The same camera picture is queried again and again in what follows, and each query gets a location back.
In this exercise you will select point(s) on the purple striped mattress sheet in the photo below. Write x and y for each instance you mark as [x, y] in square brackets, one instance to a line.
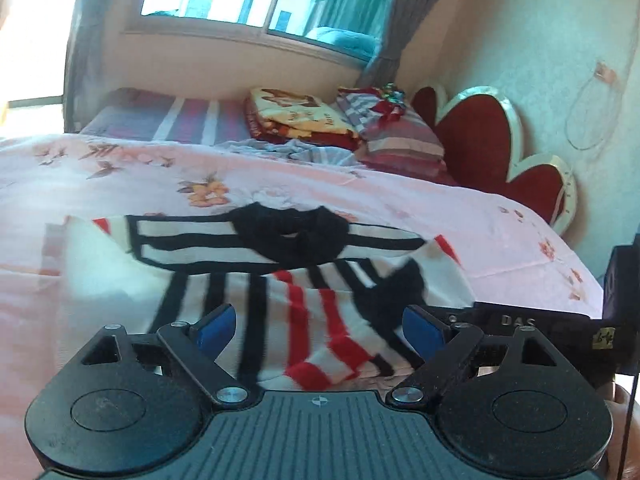
[185, 117]

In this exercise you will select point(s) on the red black white striped sweater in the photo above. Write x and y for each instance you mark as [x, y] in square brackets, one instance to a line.
[310, 305]

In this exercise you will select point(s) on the red scalloped headboard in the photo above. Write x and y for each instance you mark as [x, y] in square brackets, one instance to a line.
[475, 135]

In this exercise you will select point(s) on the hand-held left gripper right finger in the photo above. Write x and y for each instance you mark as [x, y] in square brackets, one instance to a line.
[421, 332]

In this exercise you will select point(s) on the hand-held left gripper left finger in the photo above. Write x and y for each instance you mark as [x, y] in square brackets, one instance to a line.
[218, 327]

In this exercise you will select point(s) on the pink grey striped pillow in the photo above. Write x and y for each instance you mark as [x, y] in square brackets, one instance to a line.
[400, 137]

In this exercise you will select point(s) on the pink floral bedsheet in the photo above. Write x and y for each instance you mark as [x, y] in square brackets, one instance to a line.
[400, 195]

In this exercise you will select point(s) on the crumpled grey white cloth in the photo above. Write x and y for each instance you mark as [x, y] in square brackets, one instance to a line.
[295, 151]

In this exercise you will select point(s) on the grey curtain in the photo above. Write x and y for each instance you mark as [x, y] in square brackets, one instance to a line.
[85, 60]
[400, 20]

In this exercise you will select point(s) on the teal blanket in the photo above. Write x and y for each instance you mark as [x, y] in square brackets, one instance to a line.
[345, 42]

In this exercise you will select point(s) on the colourful ribbon bow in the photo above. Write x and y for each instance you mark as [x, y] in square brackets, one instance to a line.
[392, 100]

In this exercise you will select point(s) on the person's right hand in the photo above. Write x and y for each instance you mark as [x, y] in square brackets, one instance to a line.
[617, 397]

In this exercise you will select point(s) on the folded yellow cartoon blanket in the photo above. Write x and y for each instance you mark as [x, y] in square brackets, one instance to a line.
[295, 115]

